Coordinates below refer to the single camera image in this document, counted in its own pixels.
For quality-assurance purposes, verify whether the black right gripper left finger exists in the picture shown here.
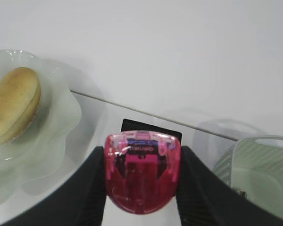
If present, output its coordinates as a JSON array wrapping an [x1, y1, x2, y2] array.
[[5, 146, 106, 226]]

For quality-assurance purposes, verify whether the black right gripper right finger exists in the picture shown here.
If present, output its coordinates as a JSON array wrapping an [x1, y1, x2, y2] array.
[[176, 146, 283, 226]]

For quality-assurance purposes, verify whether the pink lead refill case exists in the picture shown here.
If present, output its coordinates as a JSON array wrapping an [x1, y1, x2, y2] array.
[[104, 130, 181, 215]]

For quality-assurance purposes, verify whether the sugar dusted bread loaf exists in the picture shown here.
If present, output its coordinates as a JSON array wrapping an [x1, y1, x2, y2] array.
[[0, 67, 41, 145]]

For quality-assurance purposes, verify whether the green plastic woven basket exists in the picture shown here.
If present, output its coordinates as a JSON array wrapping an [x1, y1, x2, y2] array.
[[213, 136, 283, 219]]

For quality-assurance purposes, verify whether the green wavy glass plate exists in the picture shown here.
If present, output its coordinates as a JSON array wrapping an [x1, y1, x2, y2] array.
[[0, 49, 82, 204]]

